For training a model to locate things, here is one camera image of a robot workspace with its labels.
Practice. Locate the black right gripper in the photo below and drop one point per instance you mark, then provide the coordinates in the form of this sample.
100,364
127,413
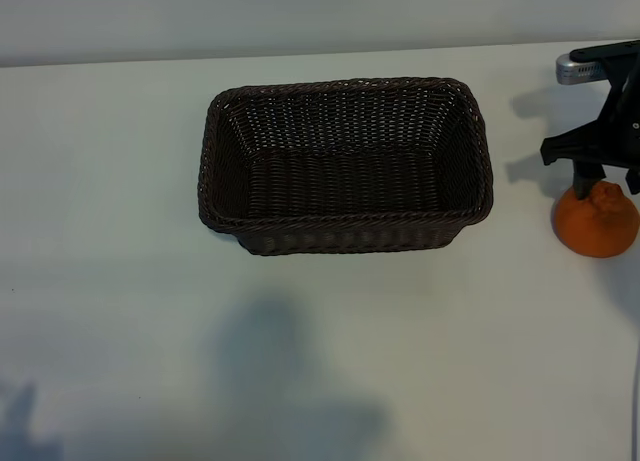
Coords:
615,136

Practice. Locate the orange fruit with knobby stem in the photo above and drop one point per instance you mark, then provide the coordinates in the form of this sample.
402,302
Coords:
595,228

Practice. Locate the dark brown wicker basket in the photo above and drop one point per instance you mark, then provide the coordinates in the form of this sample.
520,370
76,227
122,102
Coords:
345,181

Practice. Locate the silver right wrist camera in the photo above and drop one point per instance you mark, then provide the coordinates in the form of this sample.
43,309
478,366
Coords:
582,68

